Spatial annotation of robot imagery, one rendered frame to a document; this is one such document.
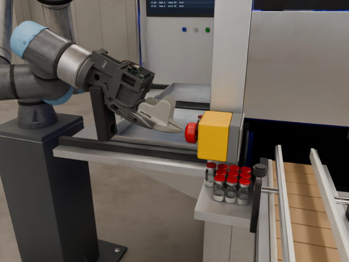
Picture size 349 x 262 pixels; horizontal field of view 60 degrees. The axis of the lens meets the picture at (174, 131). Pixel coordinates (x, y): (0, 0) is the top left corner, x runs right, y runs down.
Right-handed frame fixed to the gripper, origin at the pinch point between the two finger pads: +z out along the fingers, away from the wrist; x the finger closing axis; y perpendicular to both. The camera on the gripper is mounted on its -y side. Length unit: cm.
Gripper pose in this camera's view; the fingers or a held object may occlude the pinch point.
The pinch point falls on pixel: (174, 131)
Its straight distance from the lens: 58.4
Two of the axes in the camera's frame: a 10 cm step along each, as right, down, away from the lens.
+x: 2.6, -3.6, 8.9
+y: 4.1, -8.0, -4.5
